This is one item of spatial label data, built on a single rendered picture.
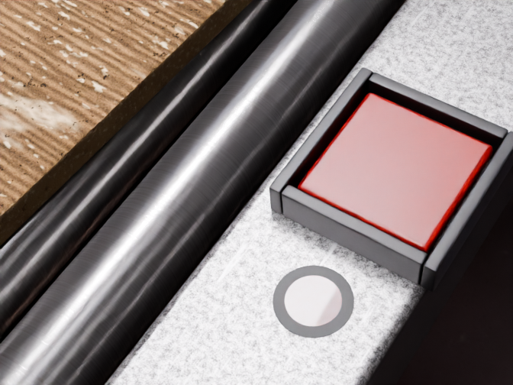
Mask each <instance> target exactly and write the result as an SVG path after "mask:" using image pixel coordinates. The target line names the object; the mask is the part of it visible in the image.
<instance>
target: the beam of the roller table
mask: <svg viewBox="0 0 513 385"><path fill-rule="evenodd" d="M362 67H365V68H367V69H369V70H372V71H373V73H379V74H381V75H383V76H386V77H388V78H390V79H393V80H395V81H397V82H399V83H402V84H404V85H406V86H409V87H411V88H413V89H416V90H418V91H420V92H423V93H425V94H427V95H430V96H432V97H434V98H436V99H439V100H441V101H443V102H446V103H448V104H450V105H453V106H455V107H457V108H460V109H462V110H464V111H466V112H469V113H471V114H473V115H476V116H478V117H480V118H483V119H485V120H487V121H490V122H492V123H494V124H496V125H499V126H501V127H503V128H506V129H508V132H510V131H513V0H406V1H405V3H404V4H403V5H402V7H401V8H400V9H399V10H398V11H397V12H396V14H395V15H394V17H393V18H392V19H391V21H390V22H389V23H388V24H387V25H386V27H385V28H384V29H383V30H382V32H381V33H380V34H379V36H378V37H377V38H376V39H375V40H374V42H373V43H372V44H371V46H370V47H369V49H368V50H367V51H366V52H365V53H364V55H363V56H362V57H361V58H360V60H359V61H358V62H357V64H356V65H355V66H354V68H353V69H352V70H351V71H350V72H349V74H348V75H347V76H346V78H345V79H344V81H343V82H342V83H341V84H340V85H339V86H338V87H337V89H336V90H335V92H334V93H333V94H332V96H331V97H330V98H329V99H328V100H327V102H326V103H325V104H324V106H323V107H322V108H321V110H320V111H319V112H318V113H317V114H316V116H315V117H314V118H313V119H312V121H311V122H310V124H309V125H308V126H307V128H306V129H305V130H304V131H303V132H302V134H301V135H300V136H299V137H298V139H297V140H296V141H295V143H294V144H293V145H292V146H291V147H290V149H289V150H288V151H287V153H286V154H285V156H284V157H283V158H282V159H281V160H280V162H279V163H278V164H277V165H276V167H275V168H274V169H273V171H272V172H271V174H270V175H268V177H267V178H266V179H265V181H264V182H263V184H262V185H261V186H260V188H259V189H258V190H257V191H256V192H255V193H254V195H253V196H252V197H251V199H250V200H249V201H248V203H247V204H246V205H245V206H244V207H243V209H242V210H241V211H240V213H239V214H238V215H237V217H236V218H235V219H234V220H233V221H232V223H231V224H230V225H229V227H228V228H227V229H226V231H225V232H224V233H223V235H222V236H221V237H220V238H219V239H218V241H217V242H216V243H215V245H214V246H213V247H212V249H211V250H210V251H209V252H208V253H207V254H206V256H205V257H204V259H203V260H202V261H201V263H200V264H199V265H198V266H197V267H196V268H195V270H194V271H193V272H192V274H191V275H190V276H189V278H188V279H187V281H185V282H184V284H183V285H182V286H181V288H180V289H179V291H178V292H177V293H176V294H175V296H174V297H173V298H172V299H171V300H170V302H169V303H168V304H167V306H166V307H165V308H164V310H163V311H162V312H161V313H160V314H159V316H158V317H157V318H156V320H155V321H154V322H153V324H152V325H151V326H150V327H149V328H148V329H147V331H146V332H145V334H144V335H143V336H142V338H141V339H140V340H139V342H138V343H137V344H136V345H135V346H134V348H133V349H132V350H131V352H130V353H129V354H128V356H127V357H126V358H125V359H124V360H123V361H122V363H121V364H120V366H119V367H118V368H117V370H116V371H115V372H114V373H113V374H112V375H111V377H110V378H109V379H108V381H107V382H106V383H105V385H396V384H397V382H398V380H399V378H400V377H401V375H402V374H403V372H404V371H405V368H406V367H407V366H408V364H409V362H410V360H411V359H412V358H413V356H414V354H415V352H416V351H417V349H418V348H419V346H420V344H421V343H422V341H423V340H424V338H425V336H426V334H427V333H428V331H429V330H430V328H431V326H432V325H433V324H434V321H435V320H436V318H437V317H438V315H439V314H440V311H441V310H442V308H443V307H444V305H445V304H446V302H447V300H448V299H449V298H450V295H451V294H452V292H453V291H454V289H455V288H456V286H457V284H458V283H459V281H460V279H461V278H462V276H463V275H464V273H465V271H466V269H467V268H468V266H469V265H470V263H471V261H472V260H473V258H474V257H475V255H476V253H477V251H478V250H479V249H480V247H481V245H482V243H483V242H484V240H485V239H486V237H487V235H488V234H489V232H490V231H491V229H492V227H493V225H494V224H495V222H496V221H497V219H498V217H499V216H500V215H501V213H502V211H503V209H504V208H505V206H506V205H507V203H508V201H509V199H510V198H511V196H512V195H513V166H512V167H511V169H510V170H509V172H508V174H507V176H506V177H505V178H504V180H503V181H502V184H501V185H500V187H499V188H498V190H497V191H496V193H495V195H494V196H493V197H492V199H491V201H490V203H489V204H488V205H487V207H486V209H485V211H484V212H483V214H482V215H481V217H480V218H479V220H478V222H477V223H476V225H475V227H474V228H473V230H472V231H471V232H470V234H469V236H468V238H467V239H466V241H465V242H464V244H463V246H462V247H461V249H460V250H459V252H458V254H457V255H456V256H455V258H454V260H453V262H452V263H451V265H450V266H449V268H448V269H447V272H446V273H445V274H444V276H443V277H442V279H441V281H440V282H439V283H438V285H437V287H436V289H435V290H434V291H433V292H431V291H429V290H426V289H425V288H423V287H422V286H421V284H419V285H418V284H415V283H413V282H411V281H410V280H407V279H405V278H404V277H401V276H399V275H398V274H396V273H393V272H392V271H390V270H387V269H386V268H384V267H382V266H380V265H378V264H376V263H374V262H372V261H371V260H368V259H366V258H365V257H362V256H360V255H359V254H357V253H355V252H353V251H351V250H349V249H347V248H345V247H343V246H341V245H339V244H337V243H335V242H333V241H332V240H330V239H328V238H326V237H324V236H322V235H320V234H318V233H316V232H314V231H312V230H310V229H308V228H306V227H305V226H303V225H300V224H299V223H297V222H294V221H293V220H291V219H289V218H286V217H285V216H284V215H283V213H282V214H279V213H277V212H275V211H273V210H272V209H271V205H270V197H269V186H270V185H271V184H272V182H273V181H274V179H275V178H276V177H277V176H278V175H279V173H280V172H281V171H282V169H283V168H284V167H285V165H286V164H287V163H288V162H289V161H290V159H291V158H292V157H293V155H294V154H295V152H296V151H297V150H298V149H299V148H300V147H301V145H302V144H303V143H304V141H305V140H306V139H307V137H308V136H309V135H310V133H312V131H313V130H314V129H315V127H316V126H317V125H318V123H319V122H320V120H321V119H322V118H323V117H324V116H325V114H326V113H327V112H328V110H329V109H330V108H331V106H332V105H333V104H334V103H335V102H336V100H337V99H338V98H339V96H340V95H341V93H342V92H343V91H344V90H345V89H346V88H347V86H348V85H349V84H350V82H351V81H352V80H353V78H354V77H355V75H356V74H358V72H359V71H360V69H361V68H362ZM310 265H318V266H323V267H328V268H331V269H332V270H335V271H337V272H338V273H339V274H341V275H342V276H343V277H344V278H345V279H346V280H347V282H348V283H349V284H350V286H351V289H352V291H353V296H354V307H353V313H352V315H351V317H350V319H349V321H348V322H347V323H346V324H345V326H344V327H342V328H341V329H340V330H338V331H337V332H335V333H333V334H332V335H328V336H325V337H322V338H305V337H302V336H298V335H296V334H293V333H291V332H290V331H289V330H287V329H286V328H284V327H283V326H282V324H281V323H280V322H279V320H278V319H277V318H276V315H275V313H274V310H273V294H274V291H275V288H276V286H277V284H278V283H279V281H280V280H281V279H282V278H283V277H284V276H285V275H286V274H287V273H289V272H290V271H292V270H294V269H296V268H299V267H303V266H310Z"/></svg>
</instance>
